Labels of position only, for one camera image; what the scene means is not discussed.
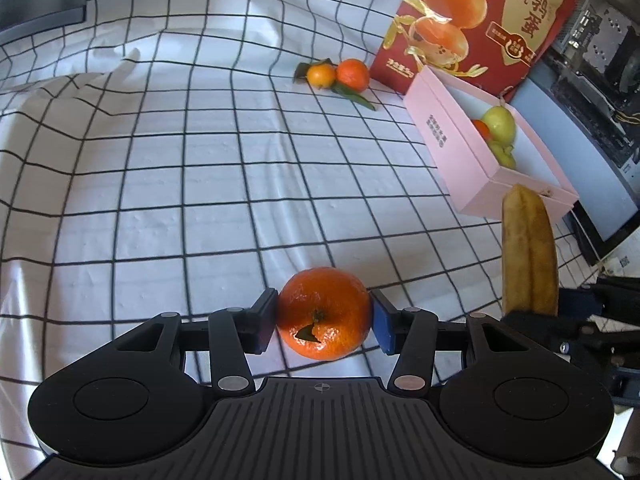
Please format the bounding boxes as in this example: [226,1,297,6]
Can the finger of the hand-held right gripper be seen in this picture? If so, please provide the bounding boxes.
[500,310,608,358]
[557,286,603,317]

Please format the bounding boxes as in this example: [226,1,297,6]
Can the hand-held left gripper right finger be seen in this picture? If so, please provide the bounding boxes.
[369,288,531,395]

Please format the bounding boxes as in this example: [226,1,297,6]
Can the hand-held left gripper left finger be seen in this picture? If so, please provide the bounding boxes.
[115,287,279,395]

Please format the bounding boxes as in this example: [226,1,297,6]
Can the large tangerine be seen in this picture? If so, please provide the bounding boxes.
[276,266,374,361]

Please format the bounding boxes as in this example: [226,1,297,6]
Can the long spotted banana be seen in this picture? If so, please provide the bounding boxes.
[501,184,559,316]

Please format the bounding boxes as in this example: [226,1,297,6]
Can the small green pear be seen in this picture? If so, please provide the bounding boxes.
[487,141,517,171]

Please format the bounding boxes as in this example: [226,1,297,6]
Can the pink cardboard box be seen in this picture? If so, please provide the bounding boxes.
[403,66,580,221]

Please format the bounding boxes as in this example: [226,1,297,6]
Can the large green pear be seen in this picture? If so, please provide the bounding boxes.
[481,105,517,143]

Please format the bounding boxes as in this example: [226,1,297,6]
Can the black framed monitor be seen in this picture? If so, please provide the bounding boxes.
[505,67,640,267]

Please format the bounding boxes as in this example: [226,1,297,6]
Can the white black checkered sheet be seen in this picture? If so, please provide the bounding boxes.
[0,0,608,471]

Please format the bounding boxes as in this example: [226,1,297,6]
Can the small yellowish tangerine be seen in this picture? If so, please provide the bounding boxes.
[306,64,337,89]

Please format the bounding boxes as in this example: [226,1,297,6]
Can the open computer case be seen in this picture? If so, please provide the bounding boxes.
[545,0,640,171]

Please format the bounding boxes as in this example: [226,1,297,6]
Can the red printed carton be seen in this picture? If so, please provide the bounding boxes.
[370,0,584,104]

